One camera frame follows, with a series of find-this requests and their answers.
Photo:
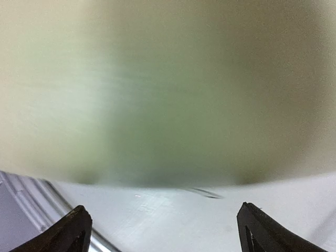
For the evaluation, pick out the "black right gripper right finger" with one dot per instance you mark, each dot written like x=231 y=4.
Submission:
x=259 y=232

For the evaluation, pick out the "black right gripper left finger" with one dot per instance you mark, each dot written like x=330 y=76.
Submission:
x=70 y=233

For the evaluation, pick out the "pale green hard-shell suitcase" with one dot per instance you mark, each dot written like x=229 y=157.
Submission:
x=167 y=93

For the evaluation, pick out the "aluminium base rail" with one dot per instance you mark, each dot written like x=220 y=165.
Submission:
x=45 y=202

